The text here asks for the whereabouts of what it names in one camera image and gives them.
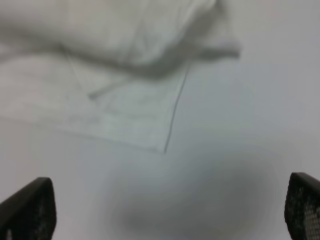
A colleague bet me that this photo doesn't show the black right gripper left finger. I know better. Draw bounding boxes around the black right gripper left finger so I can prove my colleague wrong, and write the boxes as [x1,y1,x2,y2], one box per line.
[0,177,57,240]

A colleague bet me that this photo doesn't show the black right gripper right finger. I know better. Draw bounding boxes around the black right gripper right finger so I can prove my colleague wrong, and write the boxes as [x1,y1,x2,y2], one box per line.
[284,172,320,240]

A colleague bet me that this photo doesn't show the white short sleeve shirt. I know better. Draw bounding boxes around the white short sleeve shirt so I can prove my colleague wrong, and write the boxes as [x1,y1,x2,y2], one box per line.
[0,0,241,152]

